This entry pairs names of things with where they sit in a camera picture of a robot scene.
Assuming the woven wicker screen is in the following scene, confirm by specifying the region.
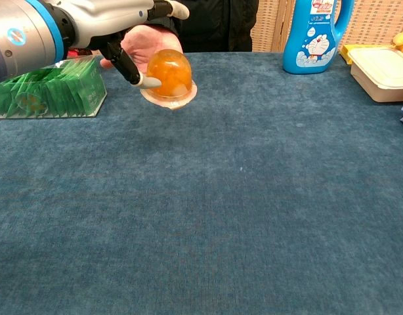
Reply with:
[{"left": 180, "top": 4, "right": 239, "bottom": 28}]
[{"left": 250, "top": 0, "right": 403, "bottom": 53}]

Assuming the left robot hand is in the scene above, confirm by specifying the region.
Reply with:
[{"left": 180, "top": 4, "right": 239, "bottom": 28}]
[{"left": 49, "top": 0, "right": 190, "bottom": 90}]

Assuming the orange jelly cup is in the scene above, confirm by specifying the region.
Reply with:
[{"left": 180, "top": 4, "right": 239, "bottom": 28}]
[{"left": 140, "top": 49, "right": 198, "bottom": 110}]

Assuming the person in black clothing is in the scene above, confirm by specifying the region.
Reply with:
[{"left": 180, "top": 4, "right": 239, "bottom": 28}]
[{"left": 152, "top": 0, "right": 260, "bottom": 53}]

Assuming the yellow flat package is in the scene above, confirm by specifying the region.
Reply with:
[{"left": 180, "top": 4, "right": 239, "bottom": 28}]
[{"left": 339, "top": 44, "right": 396, "bottom": 65}]

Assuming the person's bare hand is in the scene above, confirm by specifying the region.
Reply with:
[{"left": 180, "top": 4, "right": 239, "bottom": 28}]
[{"left": 100, "top": 24, "right": 184, "bottom": 74}]

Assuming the beige lidded food container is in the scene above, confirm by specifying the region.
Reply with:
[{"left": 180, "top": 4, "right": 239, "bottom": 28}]
[{"left": 347, "top": 45, "right": 403, "bottom": 104}]

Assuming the clear box of green packets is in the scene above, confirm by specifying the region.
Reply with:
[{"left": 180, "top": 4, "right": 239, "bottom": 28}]
[{"left": 0, "top": 54, "right": 108, "bottom": 120}]

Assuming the blue Doraemon detergent bottle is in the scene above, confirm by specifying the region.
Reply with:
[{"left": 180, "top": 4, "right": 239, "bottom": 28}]
[{"left": 282, "top": 0, "right": 356, "bottom": 75}]

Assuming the blue velvet tablecloth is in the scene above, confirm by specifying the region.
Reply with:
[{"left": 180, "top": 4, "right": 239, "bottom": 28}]
[{"left": 0, "top": 51, "right": 403, "bottom": 315}]

